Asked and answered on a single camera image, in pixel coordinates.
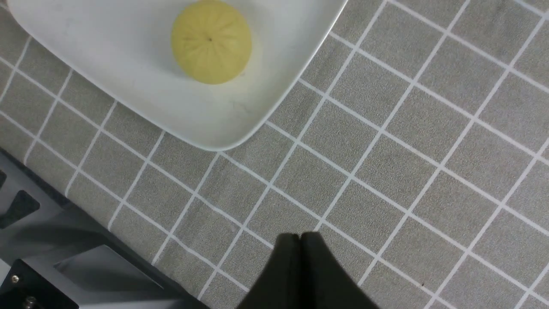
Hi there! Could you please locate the yellow steamed bun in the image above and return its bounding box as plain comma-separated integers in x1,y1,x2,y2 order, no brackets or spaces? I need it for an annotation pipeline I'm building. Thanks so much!
171,0,252,85

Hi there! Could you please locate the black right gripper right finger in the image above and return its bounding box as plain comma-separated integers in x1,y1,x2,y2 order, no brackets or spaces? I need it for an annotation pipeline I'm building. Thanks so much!
300,232,379,309

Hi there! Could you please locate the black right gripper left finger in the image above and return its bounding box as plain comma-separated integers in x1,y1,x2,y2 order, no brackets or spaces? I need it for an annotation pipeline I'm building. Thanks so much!
238,233,302,309

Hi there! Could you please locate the white square plate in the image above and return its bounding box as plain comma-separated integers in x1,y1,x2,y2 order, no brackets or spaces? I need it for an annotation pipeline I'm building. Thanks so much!
6,0,347,151

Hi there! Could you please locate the grey checked tablecloth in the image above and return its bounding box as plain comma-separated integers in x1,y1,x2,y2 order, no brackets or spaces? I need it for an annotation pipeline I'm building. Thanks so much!
1,0,548,309

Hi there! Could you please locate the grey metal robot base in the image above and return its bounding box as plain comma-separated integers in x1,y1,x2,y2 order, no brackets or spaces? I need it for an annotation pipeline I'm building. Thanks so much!
1,150,206,309

